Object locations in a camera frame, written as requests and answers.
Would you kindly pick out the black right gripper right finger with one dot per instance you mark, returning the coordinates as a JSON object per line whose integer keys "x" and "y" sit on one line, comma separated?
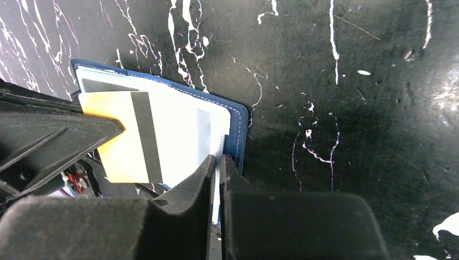
{"x": 287, "y": 225}

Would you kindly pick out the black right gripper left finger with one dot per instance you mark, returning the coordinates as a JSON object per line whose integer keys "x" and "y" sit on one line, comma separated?
{"x": 175, "y": 225}

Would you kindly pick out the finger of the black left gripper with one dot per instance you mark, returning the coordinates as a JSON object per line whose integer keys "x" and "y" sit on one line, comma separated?
{"x": 42, "y": 135}

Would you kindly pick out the gold credit card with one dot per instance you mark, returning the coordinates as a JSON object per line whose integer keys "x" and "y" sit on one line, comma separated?
{"x": 132, "y": 156}

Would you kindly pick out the blue leather card holder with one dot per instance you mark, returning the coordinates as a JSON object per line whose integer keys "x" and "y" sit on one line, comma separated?
{"x": 169, "y": 128}

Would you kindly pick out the white VIP card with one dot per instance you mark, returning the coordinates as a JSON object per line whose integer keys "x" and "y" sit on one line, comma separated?
{"x": 212, "y": 128}

